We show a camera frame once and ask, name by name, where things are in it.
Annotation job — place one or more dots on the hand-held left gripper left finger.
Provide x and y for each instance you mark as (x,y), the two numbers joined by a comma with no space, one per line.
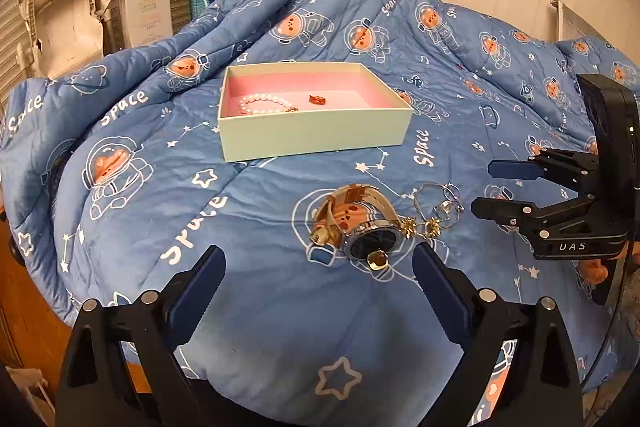
(200,287)

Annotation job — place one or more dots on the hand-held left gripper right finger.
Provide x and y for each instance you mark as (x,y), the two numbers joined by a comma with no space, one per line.
(435,287)

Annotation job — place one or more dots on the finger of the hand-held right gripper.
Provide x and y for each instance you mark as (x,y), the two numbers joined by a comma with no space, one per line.
(507,168)
(500,209)

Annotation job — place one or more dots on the gold snowflake earring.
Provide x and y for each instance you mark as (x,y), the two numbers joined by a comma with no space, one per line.
(407,229)
(432,227)

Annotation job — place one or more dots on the gold cube earring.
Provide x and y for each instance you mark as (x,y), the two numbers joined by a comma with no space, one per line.
(376,259)

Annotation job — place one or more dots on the silver bangle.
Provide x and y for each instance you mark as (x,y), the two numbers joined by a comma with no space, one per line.
(425,188)

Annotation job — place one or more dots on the pale green box pink inside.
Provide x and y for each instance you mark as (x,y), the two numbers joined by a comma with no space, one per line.
(310,137)

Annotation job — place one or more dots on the white framed panel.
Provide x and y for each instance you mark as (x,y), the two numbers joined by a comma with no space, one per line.
(562,19)

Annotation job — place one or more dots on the blue astronaut bear printed blanket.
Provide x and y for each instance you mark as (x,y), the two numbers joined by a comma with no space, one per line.
(280,187)

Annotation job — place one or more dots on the white plastic high chair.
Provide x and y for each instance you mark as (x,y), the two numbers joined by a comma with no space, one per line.
(65,17)

